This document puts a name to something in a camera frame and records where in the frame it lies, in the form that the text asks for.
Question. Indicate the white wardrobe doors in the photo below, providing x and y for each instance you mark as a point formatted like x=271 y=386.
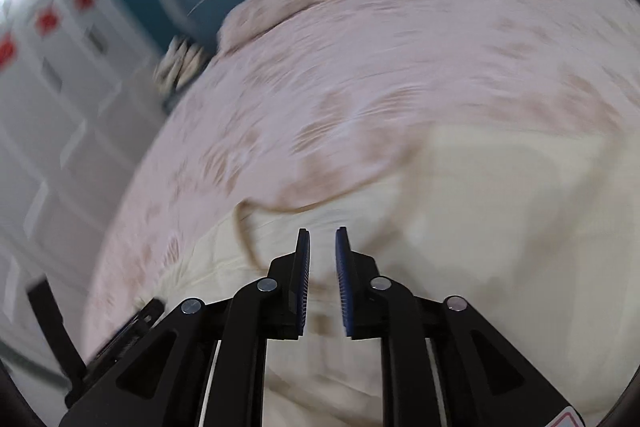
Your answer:
x=60 y=117

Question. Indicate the pile of beige clothes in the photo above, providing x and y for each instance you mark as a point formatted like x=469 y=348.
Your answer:
x=180 y=64

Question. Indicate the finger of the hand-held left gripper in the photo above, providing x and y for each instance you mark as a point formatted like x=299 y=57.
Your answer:
x=131 y=324
x=52 y=322

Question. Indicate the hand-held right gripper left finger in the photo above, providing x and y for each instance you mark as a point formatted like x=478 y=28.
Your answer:
x=302 y=283

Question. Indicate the pink butterfly print bed cover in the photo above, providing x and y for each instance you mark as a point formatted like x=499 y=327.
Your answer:
x=375 y=57

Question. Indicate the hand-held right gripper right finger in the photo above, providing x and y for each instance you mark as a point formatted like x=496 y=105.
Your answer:
x=344 y=283

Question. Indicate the cream padded garment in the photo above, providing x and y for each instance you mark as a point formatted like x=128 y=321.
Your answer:
x=475 y=232

